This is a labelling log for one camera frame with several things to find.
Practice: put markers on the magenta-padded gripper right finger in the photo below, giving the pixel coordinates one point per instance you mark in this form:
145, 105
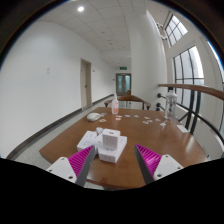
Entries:
166, 165

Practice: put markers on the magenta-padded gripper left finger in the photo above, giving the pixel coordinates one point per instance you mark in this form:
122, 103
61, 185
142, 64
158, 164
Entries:
63, 166

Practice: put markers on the white power strip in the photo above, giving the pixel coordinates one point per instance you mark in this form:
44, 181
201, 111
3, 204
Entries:
115, 155
87, 140

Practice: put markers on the white paper card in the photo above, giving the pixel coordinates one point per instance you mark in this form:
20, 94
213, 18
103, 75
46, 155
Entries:
182, 128

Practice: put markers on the small round paper sticker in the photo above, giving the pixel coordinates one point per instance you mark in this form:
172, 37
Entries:
147, 117
163, 124
145, 122
136, 116
127, 115
102, 120
118, 119
118, 116

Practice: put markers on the white computer mouse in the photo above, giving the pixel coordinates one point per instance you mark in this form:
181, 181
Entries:
93, 116

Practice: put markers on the clear plastic water bottle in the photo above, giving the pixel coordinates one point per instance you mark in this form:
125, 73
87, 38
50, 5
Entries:
171, 105

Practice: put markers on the wooden armchair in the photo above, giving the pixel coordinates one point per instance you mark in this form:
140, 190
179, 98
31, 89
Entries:
128, 98

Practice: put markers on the white pump bottle orange label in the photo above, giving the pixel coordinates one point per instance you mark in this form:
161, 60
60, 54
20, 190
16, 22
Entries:
115, 106

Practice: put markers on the wood-topped black metal railing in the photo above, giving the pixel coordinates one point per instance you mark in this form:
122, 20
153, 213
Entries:
200, 88

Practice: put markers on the grey side door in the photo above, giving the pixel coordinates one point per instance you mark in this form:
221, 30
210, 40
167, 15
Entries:
85, 85

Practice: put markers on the glass double door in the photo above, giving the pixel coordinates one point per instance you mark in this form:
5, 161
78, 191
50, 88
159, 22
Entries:
123, 85

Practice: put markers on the tall arched grid window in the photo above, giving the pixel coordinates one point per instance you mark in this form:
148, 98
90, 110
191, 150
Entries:
187, 71

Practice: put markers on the green exit sign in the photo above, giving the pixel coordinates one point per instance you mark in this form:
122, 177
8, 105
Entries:
123, 68

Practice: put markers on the small upper grid window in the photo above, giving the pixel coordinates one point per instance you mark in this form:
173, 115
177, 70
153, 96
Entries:
176, 30

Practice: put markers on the round ceiling light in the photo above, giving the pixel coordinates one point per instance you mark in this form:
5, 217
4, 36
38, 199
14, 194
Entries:
81, 9

